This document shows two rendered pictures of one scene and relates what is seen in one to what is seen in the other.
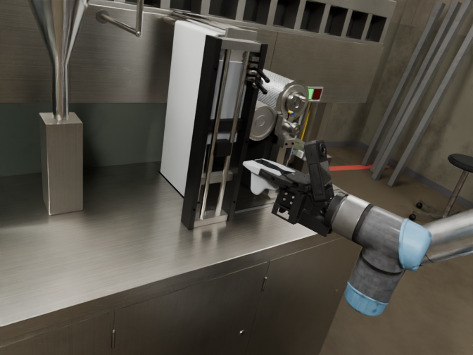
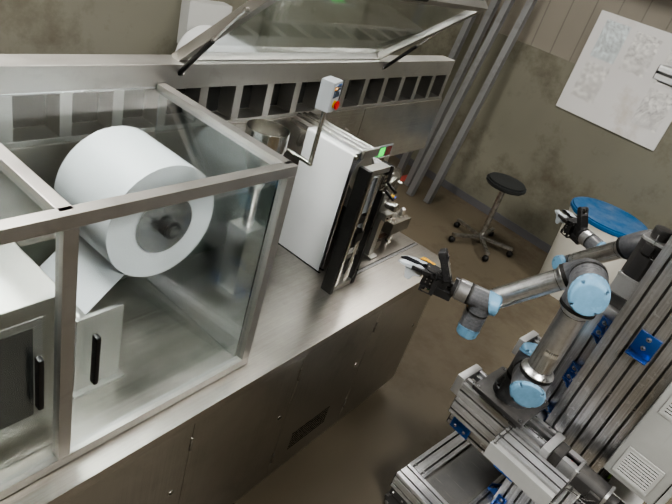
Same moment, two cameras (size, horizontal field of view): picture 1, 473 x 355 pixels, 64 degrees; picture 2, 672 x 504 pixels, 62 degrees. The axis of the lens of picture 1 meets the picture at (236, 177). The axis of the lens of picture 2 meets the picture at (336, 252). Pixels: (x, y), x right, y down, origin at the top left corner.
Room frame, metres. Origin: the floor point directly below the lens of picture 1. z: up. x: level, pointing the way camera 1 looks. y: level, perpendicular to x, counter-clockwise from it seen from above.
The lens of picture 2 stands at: (-0.78, 0.76, 2.16)
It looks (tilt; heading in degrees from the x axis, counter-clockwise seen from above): 30 degrees down; 340
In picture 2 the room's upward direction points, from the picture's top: 18 degrees clockwise
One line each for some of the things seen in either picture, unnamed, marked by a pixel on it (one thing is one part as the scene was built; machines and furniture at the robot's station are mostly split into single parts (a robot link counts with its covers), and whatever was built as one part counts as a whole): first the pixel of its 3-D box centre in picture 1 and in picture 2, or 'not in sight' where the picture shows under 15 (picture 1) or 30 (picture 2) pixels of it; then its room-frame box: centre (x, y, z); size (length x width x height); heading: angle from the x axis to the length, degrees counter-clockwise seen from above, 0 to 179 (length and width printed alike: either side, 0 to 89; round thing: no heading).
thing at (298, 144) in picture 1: (284, 146); (368, 206); (1.54, -0.17, 1.00); 0.40 x 0.16 x 0.06; 39
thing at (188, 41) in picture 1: (182, 110); (308, 196); (1.21, 0.22, 1.17); 0.34 x 0.05 x 0.54; 39
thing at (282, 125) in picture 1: (279, 158); (379, 228); (1.24, -0.14, 1.05); 0.06 x 0.05 x 0.31; 39
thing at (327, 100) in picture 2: not in sight; (331, 95); (0.97, 0.30, 1.66); 0.07 x 0.07 x 0.10; 56
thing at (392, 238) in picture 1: (391, 238); (483, 300); (0.56, -0.28, 1.21); 0.11 x 0.08 x 0.09; 57
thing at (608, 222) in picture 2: not in sight; (587, 254); (2.56, -2.56, 0.37); 0.63 x 0.61 x 0.74; 31
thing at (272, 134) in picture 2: not in sight; (266, 136); (0.92, 0.49, 1.50); 0.14 x 0.14 x 0.06
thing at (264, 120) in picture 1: (240, 110); not in sight; (1.32, 0.03, 1.17); 0.26 x 0.12 x 0.12; 39
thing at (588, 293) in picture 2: not in sight; (556, 339); (0.41, -0.50, 1.19); 0.15 x 0.12 x 0.55; 147
